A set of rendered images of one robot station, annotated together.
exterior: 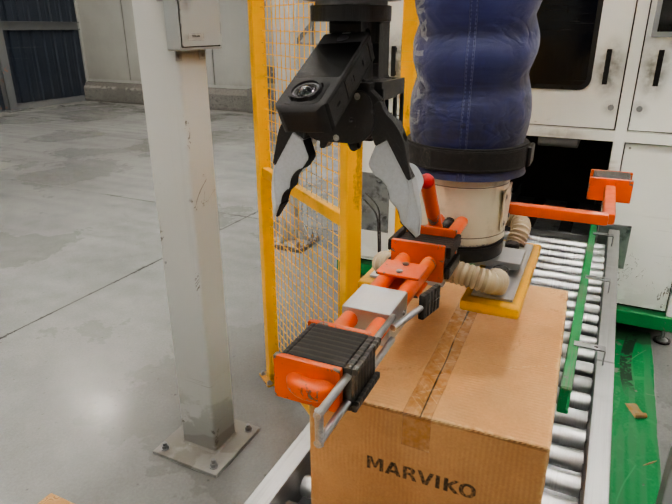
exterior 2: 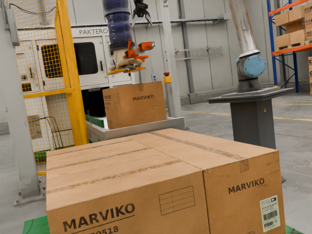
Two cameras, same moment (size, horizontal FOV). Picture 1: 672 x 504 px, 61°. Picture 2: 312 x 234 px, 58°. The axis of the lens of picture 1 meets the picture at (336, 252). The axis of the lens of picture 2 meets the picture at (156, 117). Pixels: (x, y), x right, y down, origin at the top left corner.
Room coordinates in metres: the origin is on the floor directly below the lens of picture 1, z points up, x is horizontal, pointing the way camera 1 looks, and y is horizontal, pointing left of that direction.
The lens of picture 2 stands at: (-0.98, 1.53, 0.89)
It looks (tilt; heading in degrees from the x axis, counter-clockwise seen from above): 6 degrees down; 314
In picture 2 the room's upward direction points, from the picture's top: 8 degrees counter-clockwise
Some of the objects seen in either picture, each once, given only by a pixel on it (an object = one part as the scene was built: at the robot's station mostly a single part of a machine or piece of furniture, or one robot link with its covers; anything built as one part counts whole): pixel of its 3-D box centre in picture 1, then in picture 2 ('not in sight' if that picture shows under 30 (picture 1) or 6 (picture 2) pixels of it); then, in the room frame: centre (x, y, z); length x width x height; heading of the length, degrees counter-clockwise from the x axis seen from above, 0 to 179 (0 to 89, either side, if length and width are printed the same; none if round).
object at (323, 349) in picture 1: (324, 362); (144, 46); (0.52, 0.01, 1.21); 0.08 x 0.07 x 0.05; 156
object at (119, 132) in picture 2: not in sight; (146, 126); (0.73, -0.09, 0.58); 0.70 x 0.03 x 0.06; 65
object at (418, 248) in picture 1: (424, 251); (131, 54); (0.83, -0.14, 1.21); 0.10 x 0.08 x 0.06; 66
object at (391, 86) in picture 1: (353, 77); (139, 8); (0.55, -0.02, 1.49); 0.09 x 0.08 x 0.12; 155
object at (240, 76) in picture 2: not in sight; (246, 67); (0.05, -0.62, 0.96); 0.17 x 0.15 x 0.18; 129
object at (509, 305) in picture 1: (505, 266); (134, 68); (1.02, -0.33, 1.10); 0.34 x 0.10 x 0.05; 156
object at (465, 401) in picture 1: (451, 411); (133, 106); (1.04, -0.25, 0.75); 0.60 x 0.40 x 0.40; 157
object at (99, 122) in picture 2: not in sight; (88, 119); (2.22, -0.51, 0.60); 1.60 x 0.10 x 0.09; 155
